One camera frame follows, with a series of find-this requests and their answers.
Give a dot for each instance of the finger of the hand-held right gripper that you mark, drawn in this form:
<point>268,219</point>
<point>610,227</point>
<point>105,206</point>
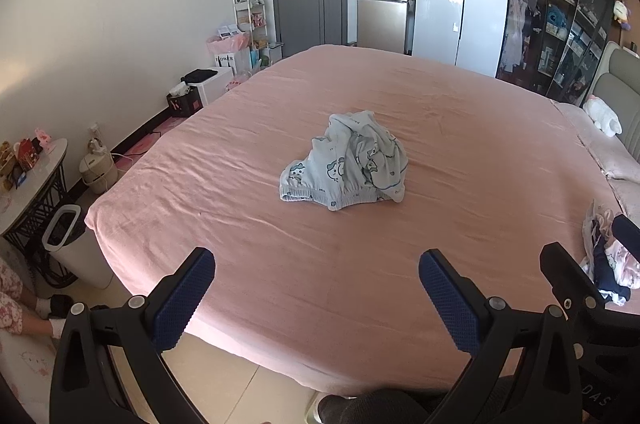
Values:
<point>627,229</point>
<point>560,261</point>

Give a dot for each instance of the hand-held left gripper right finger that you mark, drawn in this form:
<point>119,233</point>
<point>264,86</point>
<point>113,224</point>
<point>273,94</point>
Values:
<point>447,299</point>

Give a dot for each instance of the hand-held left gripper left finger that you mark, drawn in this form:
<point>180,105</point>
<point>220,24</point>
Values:
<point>182,299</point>

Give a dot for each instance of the pink printed garment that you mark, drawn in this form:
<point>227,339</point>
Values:
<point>622,264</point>

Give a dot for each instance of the navy garment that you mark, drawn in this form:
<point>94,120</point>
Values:
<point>607,286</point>

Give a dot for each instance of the light blue printed pants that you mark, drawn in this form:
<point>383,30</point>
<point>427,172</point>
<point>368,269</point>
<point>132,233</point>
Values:
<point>350,154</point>

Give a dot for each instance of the pink quilted pillow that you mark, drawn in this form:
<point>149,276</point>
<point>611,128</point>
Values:
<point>630,199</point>
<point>615,154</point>

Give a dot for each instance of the white trash bin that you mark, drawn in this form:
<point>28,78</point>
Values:
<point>85,259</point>

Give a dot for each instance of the pink bed sheet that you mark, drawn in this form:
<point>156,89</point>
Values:
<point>250,214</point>

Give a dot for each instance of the white plush toy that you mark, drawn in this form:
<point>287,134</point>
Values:
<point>602,114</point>

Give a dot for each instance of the white humidifier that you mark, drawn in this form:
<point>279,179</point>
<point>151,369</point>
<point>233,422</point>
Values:
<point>100,171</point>

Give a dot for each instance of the white printed floor mat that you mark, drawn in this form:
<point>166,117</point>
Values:
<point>25,364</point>

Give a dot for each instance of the round side table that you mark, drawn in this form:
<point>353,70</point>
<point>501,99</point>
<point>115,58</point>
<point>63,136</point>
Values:
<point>40,184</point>

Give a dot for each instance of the black crate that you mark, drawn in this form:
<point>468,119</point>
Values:
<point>182,106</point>

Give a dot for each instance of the white storage box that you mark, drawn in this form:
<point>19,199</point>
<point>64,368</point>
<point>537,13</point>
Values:
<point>215,89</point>

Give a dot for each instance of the pink toy figure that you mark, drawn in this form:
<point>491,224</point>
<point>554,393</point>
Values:
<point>42,139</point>

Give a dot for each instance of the red house-shaped box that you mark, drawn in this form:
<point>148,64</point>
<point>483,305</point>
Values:
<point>27,153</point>

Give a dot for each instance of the duck plush toy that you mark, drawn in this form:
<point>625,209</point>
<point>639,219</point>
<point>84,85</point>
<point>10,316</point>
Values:
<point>621,11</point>

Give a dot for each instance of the black folded cloth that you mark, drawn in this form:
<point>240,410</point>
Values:
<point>199,75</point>

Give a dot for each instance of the black glass cabinet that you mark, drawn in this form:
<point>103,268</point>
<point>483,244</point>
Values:
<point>530,4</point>

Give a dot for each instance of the pink flower gift bag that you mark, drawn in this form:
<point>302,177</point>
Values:
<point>227,49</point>

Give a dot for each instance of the silver refrigerator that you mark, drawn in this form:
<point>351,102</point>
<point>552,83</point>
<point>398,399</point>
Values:
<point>382,9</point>

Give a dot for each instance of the white shelf rack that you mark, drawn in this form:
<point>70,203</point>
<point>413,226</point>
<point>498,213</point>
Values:
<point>243,4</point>

